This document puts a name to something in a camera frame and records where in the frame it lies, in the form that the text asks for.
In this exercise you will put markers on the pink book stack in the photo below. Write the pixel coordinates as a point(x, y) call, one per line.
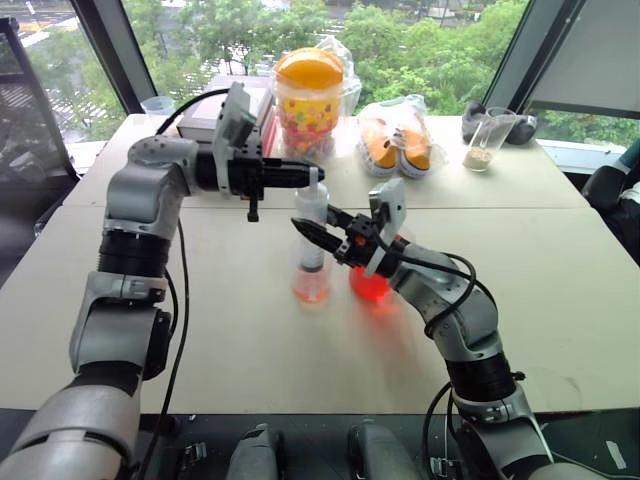
point(270, 125)

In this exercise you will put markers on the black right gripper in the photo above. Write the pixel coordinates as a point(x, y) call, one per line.
point(357, 242)

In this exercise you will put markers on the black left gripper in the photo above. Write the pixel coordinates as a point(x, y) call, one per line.
point(246, 172)

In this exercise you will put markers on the dark window frame post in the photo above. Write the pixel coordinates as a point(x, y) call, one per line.
point(117, 55)
point(515, 50)

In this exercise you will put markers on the crumpled clear plastic bag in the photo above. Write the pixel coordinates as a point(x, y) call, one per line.
point(347, 75)

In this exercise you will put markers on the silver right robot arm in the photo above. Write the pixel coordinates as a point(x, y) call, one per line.
point(470, 320)

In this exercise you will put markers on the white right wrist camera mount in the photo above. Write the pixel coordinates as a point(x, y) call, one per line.
point(392, 200)

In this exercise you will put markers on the clear glass with beige powder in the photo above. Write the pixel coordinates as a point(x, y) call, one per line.
point(482, 145)

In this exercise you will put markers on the clear cup bright red liquid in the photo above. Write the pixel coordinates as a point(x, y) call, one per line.
point(367, 285)

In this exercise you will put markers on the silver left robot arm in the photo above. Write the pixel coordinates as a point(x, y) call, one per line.
point(135, 190)

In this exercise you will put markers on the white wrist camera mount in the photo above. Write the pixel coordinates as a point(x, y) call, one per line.
point(234, 120)
point(392, 200)

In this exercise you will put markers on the clear cup pale red liquid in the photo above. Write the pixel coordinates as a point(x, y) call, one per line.
point(312, 287)

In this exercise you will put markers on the clear bag holding shoes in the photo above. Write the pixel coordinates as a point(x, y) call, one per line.
point(435, 150)

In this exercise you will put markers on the orange canvas shoe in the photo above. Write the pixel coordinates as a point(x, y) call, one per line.
point(382, 150)
point(417, 150)

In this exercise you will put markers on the dark rounded grey shape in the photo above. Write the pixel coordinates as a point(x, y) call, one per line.
point(380, 452)
point(257, 452)

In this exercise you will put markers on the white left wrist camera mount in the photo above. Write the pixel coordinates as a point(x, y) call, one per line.
point(234, 120)

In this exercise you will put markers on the dark grey cloth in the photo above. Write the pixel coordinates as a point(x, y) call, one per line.
point(522, 127)

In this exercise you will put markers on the person in dark clothes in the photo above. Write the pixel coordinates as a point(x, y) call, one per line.
point(612, 195)

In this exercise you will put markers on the small clear plastic cup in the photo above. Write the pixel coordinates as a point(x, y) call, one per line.
point(157, 106)

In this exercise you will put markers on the white flat box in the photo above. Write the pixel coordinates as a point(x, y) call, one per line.
point(200, 120)

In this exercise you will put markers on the candy jar with orange lid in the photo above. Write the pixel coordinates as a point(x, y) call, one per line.
point(310, 110)

